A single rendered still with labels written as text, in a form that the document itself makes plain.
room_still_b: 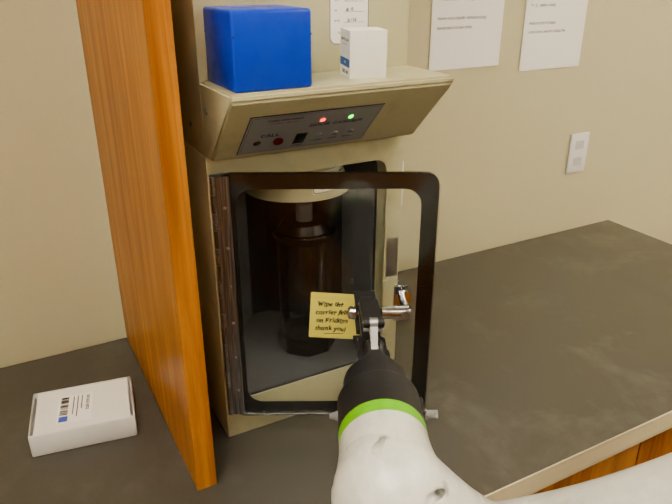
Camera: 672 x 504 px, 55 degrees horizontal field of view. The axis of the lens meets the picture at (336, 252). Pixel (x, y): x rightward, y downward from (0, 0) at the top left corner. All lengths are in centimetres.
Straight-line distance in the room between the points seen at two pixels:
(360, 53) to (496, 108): 90
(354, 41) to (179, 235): 33
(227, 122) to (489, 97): 102
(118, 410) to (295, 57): 65
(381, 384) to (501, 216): 121
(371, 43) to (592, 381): 76
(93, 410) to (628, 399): 92
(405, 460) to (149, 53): 49
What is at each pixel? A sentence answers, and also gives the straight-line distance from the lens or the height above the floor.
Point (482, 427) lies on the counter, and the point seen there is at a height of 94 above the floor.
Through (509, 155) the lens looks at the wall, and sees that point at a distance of 180.
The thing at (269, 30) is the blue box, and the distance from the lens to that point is 78.
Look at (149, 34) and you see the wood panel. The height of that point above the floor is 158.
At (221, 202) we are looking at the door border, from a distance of 90.
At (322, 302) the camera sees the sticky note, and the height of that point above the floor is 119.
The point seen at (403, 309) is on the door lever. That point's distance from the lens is 91.
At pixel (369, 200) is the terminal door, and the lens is 89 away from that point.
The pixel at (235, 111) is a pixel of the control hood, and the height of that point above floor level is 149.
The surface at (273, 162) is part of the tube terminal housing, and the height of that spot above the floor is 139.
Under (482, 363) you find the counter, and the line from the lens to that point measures 130.
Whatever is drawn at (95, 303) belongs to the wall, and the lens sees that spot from 141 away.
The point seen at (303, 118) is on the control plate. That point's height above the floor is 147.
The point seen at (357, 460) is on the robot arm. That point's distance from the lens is 60.
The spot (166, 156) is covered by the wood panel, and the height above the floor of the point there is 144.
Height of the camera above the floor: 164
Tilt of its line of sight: 24 degrees down
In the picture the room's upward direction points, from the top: straight up
